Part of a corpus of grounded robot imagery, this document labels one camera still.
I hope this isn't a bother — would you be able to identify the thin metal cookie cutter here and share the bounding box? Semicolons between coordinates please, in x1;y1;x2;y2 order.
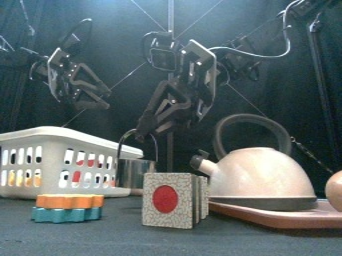
116;128;160;163

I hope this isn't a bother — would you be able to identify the steel bowl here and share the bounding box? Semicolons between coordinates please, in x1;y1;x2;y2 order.
115;157;157;196

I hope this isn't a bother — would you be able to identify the white plastic basket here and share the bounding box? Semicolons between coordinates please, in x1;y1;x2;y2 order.
0;125;145;201

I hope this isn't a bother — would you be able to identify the red toy in basket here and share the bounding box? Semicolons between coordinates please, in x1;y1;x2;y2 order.
71;159;117;188

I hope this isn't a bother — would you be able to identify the patterned box with red circle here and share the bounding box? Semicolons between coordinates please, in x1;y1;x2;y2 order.
140;171;200;230

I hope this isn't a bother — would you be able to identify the black stand pole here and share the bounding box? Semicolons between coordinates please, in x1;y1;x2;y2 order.
306;13;342;168

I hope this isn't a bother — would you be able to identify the orange toy in basket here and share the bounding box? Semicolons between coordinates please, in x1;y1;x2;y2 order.
6;169;42;188

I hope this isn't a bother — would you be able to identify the orange gear-shaped block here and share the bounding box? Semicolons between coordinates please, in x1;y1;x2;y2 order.
34;193;105;210

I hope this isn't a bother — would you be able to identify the thin black rod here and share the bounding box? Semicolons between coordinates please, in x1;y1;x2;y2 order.
288;135;334;175

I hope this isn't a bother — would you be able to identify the teal gear-shaped block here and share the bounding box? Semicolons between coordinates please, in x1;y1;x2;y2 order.
29;205;104;225

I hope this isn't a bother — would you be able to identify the pink-brown tray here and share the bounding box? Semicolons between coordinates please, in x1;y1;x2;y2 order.
207;198;342;230

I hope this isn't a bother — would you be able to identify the tan round object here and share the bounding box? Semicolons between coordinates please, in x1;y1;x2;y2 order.
323;169;342;213

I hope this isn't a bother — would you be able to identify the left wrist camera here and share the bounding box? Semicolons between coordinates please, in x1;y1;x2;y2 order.
57;18;93;57

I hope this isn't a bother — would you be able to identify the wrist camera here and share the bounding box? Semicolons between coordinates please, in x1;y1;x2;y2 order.
141;31;183;73
57;18;93;57

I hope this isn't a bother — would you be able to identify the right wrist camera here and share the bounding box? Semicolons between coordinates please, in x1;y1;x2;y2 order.
141;31;183;73

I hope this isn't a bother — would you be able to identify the white cable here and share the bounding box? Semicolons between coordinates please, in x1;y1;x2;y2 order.
207;9;294;60

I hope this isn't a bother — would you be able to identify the vertical metal frame pole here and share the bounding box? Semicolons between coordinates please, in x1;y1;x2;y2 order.
167;0;175;173

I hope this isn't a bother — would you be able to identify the beige kettle with dark handle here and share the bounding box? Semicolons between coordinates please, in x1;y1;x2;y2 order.
189;113;319;212

